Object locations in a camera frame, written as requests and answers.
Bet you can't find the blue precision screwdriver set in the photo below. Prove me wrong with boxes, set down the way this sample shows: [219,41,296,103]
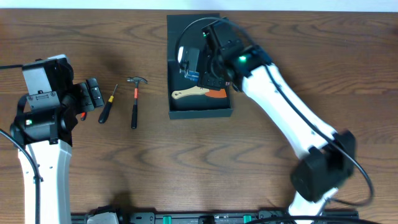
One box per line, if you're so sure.
[184,70,200,82]

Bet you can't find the red handled pliers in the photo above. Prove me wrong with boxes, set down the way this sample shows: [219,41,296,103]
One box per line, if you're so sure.
[80,113,86,121]

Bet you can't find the wooden handled orange scraper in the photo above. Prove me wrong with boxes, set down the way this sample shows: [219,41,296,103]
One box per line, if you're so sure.
[171,86,227,100]

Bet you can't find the black yellow screwdriver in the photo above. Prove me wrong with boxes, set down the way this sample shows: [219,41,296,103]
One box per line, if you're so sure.
[98,84,118,124]

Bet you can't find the dark green gift box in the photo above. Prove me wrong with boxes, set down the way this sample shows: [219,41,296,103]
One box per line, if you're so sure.
[167,13,233,119]

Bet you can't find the small claw hammer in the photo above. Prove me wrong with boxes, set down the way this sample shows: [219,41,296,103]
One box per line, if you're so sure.
[127,77,147,129]

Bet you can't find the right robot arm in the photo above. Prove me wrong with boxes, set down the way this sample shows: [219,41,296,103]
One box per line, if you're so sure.
[202,17,356,223]

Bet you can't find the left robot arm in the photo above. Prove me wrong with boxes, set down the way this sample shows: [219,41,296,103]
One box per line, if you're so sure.
[10,54,104,223]

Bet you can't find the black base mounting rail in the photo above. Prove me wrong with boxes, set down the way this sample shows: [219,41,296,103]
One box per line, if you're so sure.
[72,210,359,224]

